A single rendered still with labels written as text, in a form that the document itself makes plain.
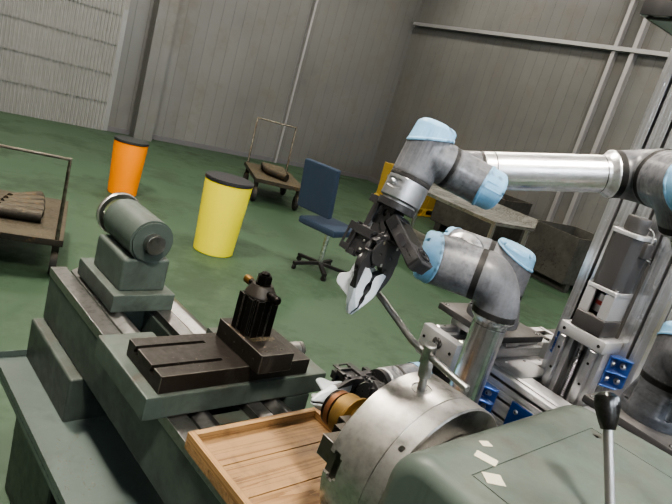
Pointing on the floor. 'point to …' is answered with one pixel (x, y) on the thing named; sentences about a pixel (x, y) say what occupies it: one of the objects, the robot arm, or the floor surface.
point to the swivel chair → (312, 184)
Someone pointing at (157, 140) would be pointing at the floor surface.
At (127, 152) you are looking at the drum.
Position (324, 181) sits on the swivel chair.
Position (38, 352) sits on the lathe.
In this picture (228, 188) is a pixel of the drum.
